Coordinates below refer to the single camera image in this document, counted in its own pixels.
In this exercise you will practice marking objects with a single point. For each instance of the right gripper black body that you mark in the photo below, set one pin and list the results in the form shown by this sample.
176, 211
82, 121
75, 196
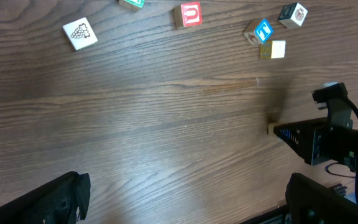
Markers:
343, 147

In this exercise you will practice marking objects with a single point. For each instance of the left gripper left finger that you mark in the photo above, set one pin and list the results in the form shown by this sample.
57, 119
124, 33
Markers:
65, 199

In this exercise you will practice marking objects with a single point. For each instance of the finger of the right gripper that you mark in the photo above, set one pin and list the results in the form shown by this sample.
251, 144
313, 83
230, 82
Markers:
305, 138

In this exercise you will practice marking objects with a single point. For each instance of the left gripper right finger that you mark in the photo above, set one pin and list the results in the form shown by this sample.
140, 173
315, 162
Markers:
311, 202

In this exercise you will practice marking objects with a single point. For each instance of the white block blue side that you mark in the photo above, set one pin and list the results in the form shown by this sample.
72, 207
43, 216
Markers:
272, 128

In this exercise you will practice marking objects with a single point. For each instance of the white block yellow side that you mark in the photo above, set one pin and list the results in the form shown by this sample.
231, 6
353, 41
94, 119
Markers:
273, 49

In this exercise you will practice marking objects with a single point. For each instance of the blue letter T block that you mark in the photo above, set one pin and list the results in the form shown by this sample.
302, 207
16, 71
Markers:
258, 31

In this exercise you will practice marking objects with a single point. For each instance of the white picture block dark side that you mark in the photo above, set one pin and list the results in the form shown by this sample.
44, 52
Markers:
293, 15

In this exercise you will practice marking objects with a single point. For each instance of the white grapes picture block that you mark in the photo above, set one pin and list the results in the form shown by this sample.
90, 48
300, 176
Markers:
80, 33

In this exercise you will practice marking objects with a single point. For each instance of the red letter U block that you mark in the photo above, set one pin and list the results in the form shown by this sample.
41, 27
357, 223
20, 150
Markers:
188, 15

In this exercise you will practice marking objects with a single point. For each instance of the green letter R block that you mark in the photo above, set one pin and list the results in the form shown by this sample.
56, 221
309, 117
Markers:
132, 4

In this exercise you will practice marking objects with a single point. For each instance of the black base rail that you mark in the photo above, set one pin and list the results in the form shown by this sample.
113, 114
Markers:
275, 216

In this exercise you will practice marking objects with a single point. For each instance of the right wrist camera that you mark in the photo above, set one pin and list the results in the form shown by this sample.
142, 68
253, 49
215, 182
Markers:
333, 97

